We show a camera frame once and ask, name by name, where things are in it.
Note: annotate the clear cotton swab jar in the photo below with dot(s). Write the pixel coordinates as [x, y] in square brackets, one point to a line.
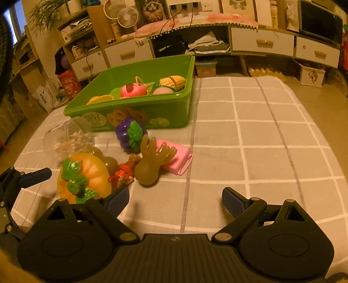
[68, 138]

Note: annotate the yellow toy bowl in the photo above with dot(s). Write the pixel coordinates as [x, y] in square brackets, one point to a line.
[100, 99]

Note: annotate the cat picture frame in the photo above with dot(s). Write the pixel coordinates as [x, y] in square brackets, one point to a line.
[153, 10]

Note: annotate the white storage crate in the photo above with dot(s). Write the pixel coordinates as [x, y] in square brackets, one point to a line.
[307, 73]

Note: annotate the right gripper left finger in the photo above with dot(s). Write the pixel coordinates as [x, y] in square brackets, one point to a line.
[106, 210]

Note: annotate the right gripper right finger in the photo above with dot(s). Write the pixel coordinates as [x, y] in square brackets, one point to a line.
[246, 213]

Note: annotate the grey checked table cloth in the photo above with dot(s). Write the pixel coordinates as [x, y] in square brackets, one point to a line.
[253, 135]

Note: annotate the potted green plant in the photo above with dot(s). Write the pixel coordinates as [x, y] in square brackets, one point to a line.
[45, 15]

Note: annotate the wooden tv cabinet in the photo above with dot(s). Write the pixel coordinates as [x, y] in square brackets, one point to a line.
[91, 47]

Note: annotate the black microwave oven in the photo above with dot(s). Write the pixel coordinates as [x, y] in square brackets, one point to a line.
[318, 22]

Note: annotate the pink pig toy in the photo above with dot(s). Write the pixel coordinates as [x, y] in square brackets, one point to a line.
[135, 89]

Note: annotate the pink rectangular block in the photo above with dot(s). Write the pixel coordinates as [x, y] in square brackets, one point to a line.
[180, 162]

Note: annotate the purple toy grapes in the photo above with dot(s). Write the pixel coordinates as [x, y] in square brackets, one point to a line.
[130, 133]

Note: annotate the pink clear capsule ball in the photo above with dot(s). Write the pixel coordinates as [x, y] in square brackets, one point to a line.
[163, 90]

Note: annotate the red paper bag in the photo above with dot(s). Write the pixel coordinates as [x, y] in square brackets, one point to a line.
[70, 84]

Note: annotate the egg carton tray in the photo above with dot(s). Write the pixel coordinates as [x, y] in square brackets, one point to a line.
[258, 70]

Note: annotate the pink cloth runner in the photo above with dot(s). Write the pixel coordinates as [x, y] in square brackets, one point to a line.
[195, 23]

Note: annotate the white desk fan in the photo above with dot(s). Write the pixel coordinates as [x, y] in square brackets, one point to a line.
[112, 8]
[128, 17]

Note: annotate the cartoon girl picture frame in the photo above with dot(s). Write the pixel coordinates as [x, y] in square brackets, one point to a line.
[242, 7]

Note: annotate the green plastic storage bin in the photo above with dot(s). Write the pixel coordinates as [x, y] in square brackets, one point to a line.
[153, 111]

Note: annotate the brown antler toy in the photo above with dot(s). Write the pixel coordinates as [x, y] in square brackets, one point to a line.
[147, 170]

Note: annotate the red small toy figure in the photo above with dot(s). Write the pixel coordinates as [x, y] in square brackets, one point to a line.
[125, 174]

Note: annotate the orange toy pumpkin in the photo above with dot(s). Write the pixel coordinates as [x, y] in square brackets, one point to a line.
[83, 176]

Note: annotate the toy corn cob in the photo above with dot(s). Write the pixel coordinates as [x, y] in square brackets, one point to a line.
[174, 82]

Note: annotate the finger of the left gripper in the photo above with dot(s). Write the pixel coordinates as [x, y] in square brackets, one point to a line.
[30, 179]

